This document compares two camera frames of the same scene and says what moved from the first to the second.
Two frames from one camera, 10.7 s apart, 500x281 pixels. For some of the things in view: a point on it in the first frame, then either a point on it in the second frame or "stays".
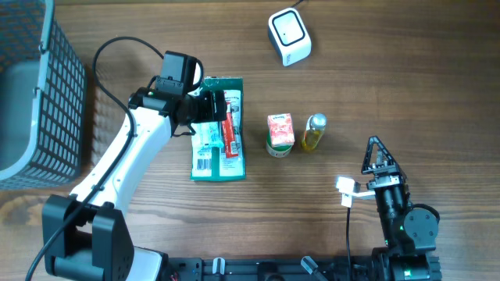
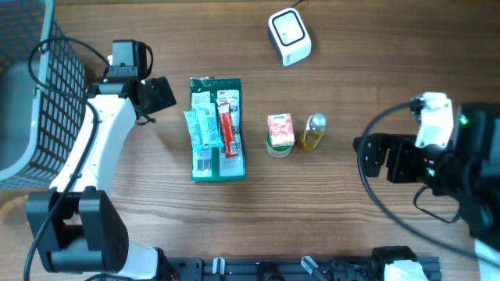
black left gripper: (208, 114) → (162, 94)
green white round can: (277, 151) stays
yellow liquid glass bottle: (313, 131) stays
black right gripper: (383, 179) → (400, 145)
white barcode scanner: (289, 36) stays
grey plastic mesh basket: (42, 98) stays
